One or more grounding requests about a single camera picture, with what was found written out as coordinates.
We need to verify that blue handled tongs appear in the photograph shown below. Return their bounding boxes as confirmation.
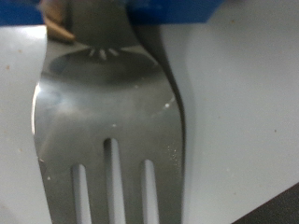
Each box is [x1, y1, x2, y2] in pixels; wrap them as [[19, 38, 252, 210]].
[[0, 0, 226, 224]]

